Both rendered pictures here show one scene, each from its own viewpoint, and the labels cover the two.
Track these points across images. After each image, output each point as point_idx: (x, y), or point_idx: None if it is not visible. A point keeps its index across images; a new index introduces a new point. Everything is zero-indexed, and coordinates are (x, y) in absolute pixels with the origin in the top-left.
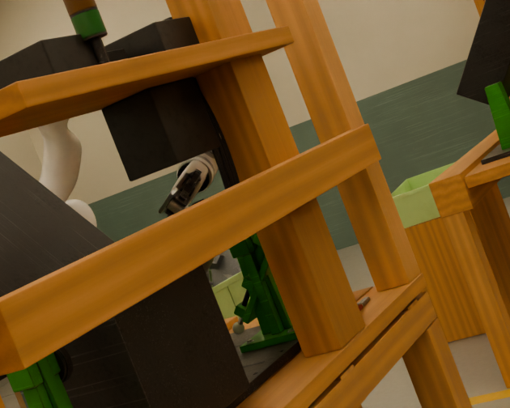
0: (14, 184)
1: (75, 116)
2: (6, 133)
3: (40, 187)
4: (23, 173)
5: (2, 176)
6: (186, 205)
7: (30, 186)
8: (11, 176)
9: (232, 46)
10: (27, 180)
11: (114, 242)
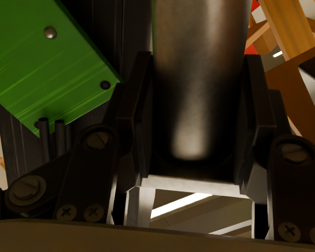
0: (144, 191)
1: None
2: (287, 92)
3: (140, 197)
4: (138, 226)
5: (143, 205)
6: (259, 54)
7: (142, 194)
8: (141, 212)
9: None
10: (139, 211)
11: (150, 42)
